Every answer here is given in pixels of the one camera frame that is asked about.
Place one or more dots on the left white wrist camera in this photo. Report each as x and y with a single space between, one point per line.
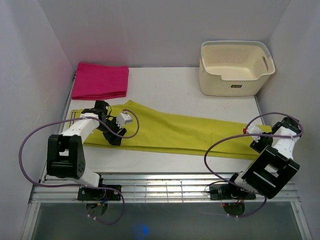
123 119

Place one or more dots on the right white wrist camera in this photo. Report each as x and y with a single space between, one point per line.
254 129

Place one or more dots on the cream perforated plastic basket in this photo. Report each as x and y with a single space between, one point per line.
234 68

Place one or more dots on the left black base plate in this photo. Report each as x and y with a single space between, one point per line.
97 200

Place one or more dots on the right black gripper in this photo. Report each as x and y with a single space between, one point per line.
257 146

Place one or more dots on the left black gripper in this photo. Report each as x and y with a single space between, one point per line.
113 139

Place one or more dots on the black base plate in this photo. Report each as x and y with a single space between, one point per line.
97 200
220 193

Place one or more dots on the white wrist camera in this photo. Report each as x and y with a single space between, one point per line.
123 119
254 129

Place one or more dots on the yellow-green trousers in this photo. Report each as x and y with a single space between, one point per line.
179 134

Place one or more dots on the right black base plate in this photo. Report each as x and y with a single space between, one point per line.
220 193

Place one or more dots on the aluminium rail frame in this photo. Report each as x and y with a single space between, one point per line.
150 188

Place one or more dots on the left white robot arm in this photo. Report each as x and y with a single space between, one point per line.
65 152

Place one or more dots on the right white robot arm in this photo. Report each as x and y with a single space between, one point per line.
274 166

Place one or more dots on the folded pink trousers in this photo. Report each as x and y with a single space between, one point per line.
99 82

